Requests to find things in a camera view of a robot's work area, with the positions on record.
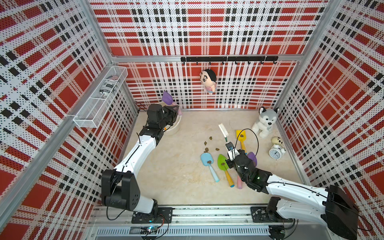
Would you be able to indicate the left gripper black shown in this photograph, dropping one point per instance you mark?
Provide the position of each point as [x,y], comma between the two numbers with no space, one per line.
[173,112]

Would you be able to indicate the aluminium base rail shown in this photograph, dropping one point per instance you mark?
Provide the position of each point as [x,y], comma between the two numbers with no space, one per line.
[202,222]

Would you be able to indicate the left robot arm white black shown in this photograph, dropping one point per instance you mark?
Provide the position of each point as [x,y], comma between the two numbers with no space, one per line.
[120,189]

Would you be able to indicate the cartoon boy plush doll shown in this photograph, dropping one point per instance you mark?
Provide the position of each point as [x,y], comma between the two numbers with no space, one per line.
[209,79]

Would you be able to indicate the skull alarm clock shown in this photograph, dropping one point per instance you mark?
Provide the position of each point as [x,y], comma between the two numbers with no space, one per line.
[277,150]

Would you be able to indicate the purple pointed trowel rightmost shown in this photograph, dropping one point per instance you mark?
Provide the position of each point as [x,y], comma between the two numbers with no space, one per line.
[253,157]

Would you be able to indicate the light blue trowel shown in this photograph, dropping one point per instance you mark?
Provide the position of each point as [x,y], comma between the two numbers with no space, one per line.
[207,161]

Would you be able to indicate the green pointed trowel yellow handle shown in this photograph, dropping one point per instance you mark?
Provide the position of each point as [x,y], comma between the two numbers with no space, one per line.
[222,164]

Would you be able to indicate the purple pointed trowel pink handle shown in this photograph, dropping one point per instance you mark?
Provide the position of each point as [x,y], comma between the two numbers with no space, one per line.
[239,183]

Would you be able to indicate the cream plastic bucket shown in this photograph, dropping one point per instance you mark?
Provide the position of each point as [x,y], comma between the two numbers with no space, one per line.
[172,130]

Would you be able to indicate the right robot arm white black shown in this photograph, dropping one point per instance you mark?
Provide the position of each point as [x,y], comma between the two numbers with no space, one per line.
[329,206]

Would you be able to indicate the green white scrub brush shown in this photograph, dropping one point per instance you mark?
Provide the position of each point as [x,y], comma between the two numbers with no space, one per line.
[224,132]

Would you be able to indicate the black hook rail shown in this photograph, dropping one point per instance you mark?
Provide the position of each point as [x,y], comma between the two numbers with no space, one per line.
[225,59]

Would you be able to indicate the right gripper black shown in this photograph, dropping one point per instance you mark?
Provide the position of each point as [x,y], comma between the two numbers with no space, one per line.
[229,163]

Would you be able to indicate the can on shelf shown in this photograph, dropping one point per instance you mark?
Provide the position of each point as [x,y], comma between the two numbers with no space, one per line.
[108,87]

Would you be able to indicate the clear wall shelf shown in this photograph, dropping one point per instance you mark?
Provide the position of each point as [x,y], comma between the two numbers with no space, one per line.
[93,111]

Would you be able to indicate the husky plush toy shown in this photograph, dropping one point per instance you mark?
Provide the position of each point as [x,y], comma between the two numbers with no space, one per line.
[267,119]

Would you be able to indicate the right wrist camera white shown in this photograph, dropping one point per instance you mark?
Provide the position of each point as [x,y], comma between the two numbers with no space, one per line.
[232,151]

